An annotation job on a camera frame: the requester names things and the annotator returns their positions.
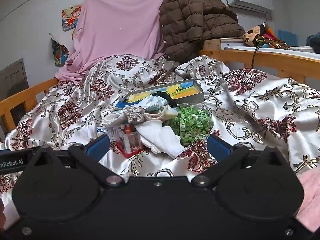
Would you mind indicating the blue paper sheet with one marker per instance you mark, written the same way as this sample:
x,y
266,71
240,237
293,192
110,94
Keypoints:
x,y
287,38

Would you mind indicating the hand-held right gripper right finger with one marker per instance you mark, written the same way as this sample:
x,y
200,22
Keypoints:
x,y
217,146

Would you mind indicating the plush doll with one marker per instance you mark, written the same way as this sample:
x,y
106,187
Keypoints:
x,y
252,36

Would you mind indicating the brown quilted jacket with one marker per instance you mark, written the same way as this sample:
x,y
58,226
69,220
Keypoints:
x,y
190,22

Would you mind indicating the clear bag of green beads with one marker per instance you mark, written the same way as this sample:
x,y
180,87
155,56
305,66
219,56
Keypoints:
x,y
192,125

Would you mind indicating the pink bed sheet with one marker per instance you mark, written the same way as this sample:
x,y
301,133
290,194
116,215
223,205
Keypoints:
x,y
120,25

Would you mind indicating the cartoon girl wall poster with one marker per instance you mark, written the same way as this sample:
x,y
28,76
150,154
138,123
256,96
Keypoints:
x,y
71,17

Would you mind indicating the floral satin blanket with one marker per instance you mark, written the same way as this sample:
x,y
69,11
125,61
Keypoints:
x,y
75,105

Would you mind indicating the red item in clear wrap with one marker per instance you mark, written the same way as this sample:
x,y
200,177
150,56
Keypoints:
x,y
127,142

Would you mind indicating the crumpled blue face mask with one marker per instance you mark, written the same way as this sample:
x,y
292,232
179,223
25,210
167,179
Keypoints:
x,y
156,103

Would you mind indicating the cream knitted pouch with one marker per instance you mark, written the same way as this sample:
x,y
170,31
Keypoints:
x,y
112,120

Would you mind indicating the dark door panel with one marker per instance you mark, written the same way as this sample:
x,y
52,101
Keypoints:
x,y
12,80

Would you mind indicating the wooden bed frame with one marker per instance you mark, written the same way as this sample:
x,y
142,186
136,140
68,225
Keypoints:
x,y
275,60

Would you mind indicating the small blue white carton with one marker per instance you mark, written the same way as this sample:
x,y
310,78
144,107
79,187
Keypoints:
x,y
103,131

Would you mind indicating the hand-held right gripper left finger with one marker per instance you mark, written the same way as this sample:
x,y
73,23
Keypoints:
x,y
98,143

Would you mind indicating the white cloth glove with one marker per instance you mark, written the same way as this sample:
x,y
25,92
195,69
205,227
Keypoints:
x,y
162,140

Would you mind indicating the hanging colourful wall poster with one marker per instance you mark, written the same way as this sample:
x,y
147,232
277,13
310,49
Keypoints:
x,y
60,52

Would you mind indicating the pink fluffy cloth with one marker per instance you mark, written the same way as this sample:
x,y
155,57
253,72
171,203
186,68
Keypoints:
x,y
310,195

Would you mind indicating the dark blue cloth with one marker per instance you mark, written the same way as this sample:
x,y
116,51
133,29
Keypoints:
x,y
315,40

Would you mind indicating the metal tray with colourful lining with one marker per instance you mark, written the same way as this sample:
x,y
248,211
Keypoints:
x,y
185,90

